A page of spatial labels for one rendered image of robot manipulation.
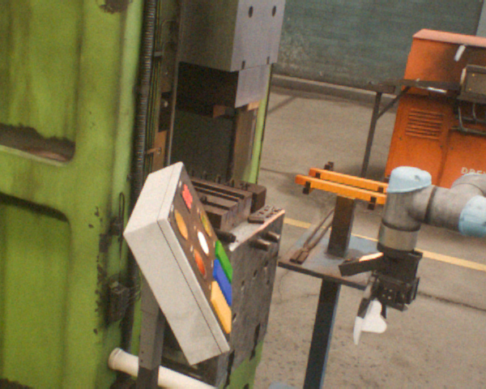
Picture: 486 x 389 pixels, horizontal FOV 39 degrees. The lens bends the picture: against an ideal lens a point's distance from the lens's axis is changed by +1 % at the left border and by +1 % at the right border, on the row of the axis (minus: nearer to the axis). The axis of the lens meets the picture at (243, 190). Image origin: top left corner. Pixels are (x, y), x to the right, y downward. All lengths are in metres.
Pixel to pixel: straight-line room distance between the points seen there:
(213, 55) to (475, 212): 0.74
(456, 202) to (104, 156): 0.76
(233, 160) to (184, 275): 1.01
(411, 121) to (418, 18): 4.11
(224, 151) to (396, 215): 0.95
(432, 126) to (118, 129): 3.90
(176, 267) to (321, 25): 8.35
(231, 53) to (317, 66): 7.82
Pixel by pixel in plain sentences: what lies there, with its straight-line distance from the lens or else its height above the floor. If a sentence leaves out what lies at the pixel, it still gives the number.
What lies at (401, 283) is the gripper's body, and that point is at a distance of 1.38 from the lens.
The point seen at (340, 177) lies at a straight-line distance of 2.29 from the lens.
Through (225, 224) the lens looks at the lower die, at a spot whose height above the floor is 0.94.
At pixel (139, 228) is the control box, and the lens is 1.18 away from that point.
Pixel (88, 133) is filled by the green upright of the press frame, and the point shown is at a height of 1.21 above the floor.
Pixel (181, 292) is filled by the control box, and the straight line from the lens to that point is 1.22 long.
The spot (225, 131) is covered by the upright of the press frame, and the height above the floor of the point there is 1.11.
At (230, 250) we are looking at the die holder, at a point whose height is 0.90.
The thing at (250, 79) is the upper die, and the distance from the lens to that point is 1.80.
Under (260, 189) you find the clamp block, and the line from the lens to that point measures 2.07.
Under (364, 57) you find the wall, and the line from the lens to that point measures 9.36.
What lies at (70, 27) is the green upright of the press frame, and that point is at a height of 1.43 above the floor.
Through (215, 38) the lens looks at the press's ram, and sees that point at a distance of 1.69.
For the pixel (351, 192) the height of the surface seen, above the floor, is 0.98.
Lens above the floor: 1.63
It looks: 19 degrees down
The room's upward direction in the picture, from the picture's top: 8 degrees clockwise
